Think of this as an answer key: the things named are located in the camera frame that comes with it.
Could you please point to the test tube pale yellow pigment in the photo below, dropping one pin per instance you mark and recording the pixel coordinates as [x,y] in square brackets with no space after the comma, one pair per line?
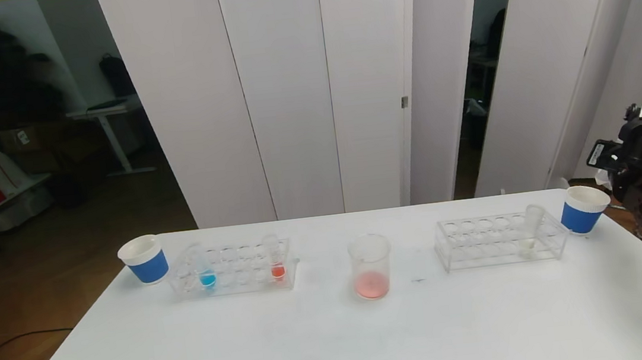
[528,246]

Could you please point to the clear glass beaker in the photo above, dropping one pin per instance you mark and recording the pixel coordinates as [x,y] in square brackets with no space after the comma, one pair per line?
[372,282]

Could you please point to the white paper cup blue sleeve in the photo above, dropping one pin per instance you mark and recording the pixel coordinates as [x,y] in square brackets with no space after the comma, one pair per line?
[579,217]
[147,267]

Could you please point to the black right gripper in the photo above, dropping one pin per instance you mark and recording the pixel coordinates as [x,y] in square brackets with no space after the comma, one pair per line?
[596,154]

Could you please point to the white machine base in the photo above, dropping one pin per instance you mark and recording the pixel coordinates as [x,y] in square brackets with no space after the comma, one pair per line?
[13,205]

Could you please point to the brown cardboard box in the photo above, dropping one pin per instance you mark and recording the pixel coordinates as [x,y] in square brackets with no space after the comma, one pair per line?
[23,138]

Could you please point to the test tube with blue pigment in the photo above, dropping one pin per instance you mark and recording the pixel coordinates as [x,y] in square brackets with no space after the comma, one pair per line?
[208,280]

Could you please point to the black backpack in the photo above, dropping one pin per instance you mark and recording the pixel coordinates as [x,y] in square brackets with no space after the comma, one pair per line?
[116,75]

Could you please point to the metal screen hinge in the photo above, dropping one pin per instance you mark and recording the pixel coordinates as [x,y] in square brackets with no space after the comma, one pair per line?
[403,102]

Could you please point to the white desk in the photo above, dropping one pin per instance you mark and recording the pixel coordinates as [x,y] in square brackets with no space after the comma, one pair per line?
[111,109]

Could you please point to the clear acrylic test tube rack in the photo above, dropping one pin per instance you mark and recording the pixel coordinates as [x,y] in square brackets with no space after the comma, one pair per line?
[495,245]
[236,272]

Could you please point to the test tube with red pigment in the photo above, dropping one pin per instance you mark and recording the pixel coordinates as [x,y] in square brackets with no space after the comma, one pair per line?
[277,272]

